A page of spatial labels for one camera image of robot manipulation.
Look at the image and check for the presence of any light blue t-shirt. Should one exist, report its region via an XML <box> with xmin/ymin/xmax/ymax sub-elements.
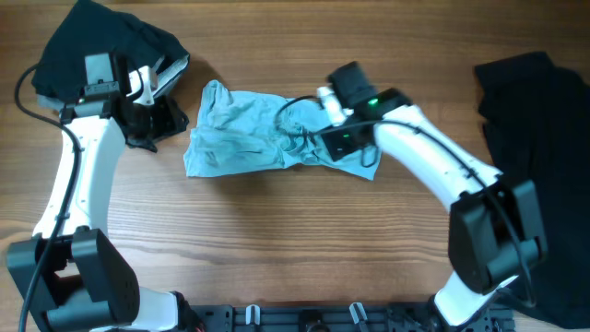
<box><xmin>183</xmin><ymin>80</ymin><xmax>381</xmax><ymax>181</ymax></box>

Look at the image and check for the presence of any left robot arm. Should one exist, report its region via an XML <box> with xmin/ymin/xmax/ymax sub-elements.
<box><xmin>6</xmin><ymin>52</ymin><xmax>203</xmax><ymax>331</ymax></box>

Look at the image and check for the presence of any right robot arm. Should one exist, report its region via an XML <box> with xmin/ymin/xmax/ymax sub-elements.
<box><xmin>317</xmin><ymin>62</ymin><xmax>548</xmax><ymax>331</ymax></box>

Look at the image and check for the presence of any grey folded garment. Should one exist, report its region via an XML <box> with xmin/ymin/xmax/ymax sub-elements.
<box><xmin>37</xmin><ymin>55</ymin><xmax>190</xmax><ymax>111</ymax></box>

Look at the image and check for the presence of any black folded garment on stack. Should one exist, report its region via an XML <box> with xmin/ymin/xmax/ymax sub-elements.
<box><xmin>32</xmin><ymin>1</ymin><xmax>190</xmax><ymax>101</ymax></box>

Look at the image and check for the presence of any black garment under t-shirt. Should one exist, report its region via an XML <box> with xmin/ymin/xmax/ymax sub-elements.
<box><xmin>474</xmin><ymin>52</ymin><xmax>589</xmax><ymax>329</ymax></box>

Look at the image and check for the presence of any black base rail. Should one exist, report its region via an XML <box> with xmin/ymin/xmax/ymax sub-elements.
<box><xmin>192</xmin><ymin>302</ymin><xmax>516</xmax><ymax>332</ymax></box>

